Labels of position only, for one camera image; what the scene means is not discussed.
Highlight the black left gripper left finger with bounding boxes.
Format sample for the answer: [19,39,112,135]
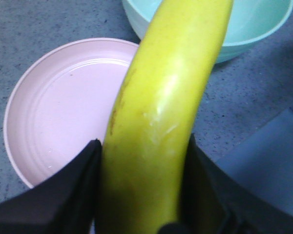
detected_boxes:
[0,140,102,234]

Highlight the yellow banana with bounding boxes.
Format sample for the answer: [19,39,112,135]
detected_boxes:
[95,0,233,234]

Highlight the pink plate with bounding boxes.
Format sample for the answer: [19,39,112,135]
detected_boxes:
[3,38,138,188]

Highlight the green bowl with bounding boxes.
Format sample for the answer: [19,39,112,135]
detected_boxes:
[122,0,293,63]

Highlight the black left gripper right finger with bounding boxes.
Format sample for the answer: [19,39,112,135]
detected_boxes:
[158,136,293,234]

